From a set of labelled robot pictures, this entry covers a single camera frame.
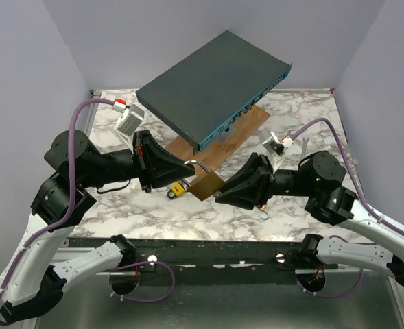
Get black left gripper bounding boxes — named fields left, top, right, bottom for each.
left=80, top=129, right=196, bottom=191

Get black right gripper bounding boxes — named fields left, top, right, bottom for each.
left=213, top=152, right=315, bottom=210

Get small brass padlock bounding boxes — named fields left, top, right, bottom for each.
left=259, top=204, right=270, bottom=221

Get yellow padlock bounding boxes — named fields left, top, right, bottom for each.
left=167, top=182, right=187, bottom=199

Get large brass padlock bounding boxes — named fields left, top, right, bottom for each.
left=184, top=160, right=225, bottom=201

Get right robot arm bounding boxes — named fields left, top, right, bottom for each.
left=215, top=151, right=404, bottom=287

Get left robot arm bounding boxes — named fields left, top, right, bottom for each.
left=0, top=130, right=195, bottom=326

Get wooden board stand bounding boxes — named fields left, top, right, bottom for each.
left=166, top=106, right=270, bottom=170

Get small silver wrench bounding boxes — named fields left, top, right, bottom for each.
left=300, top=137, right=309, bottom=160

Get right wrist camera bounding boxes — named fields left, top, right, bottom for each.
left=257, top=128, right=294, bottom=171

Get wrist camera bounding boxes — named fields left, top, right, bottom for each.
left=257, top=128, right=294, bottom=171
left=112, top=98, right=145, bottom=147

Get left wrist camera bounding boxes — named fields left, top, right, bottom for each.
left=112, top=98, right=145, bottom=147

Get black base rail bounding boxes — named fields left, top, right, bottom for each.
left=67, top=238, right=370, bottom=286

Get dark network switch box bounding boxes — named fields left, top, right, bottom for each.
left=136, top=31, right=292, bottom=153

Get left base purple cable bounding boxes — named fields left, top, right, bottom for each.
left=109, top=261, right=176, bottom=304

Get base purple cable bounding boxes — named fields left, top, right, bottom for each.
left=296, top=269, right=365, bottom=299
left=109, top=261, right=176, bottom=304

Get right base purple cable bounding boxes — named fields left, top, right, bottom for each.
left=296, top=269, right=365, bottom=299

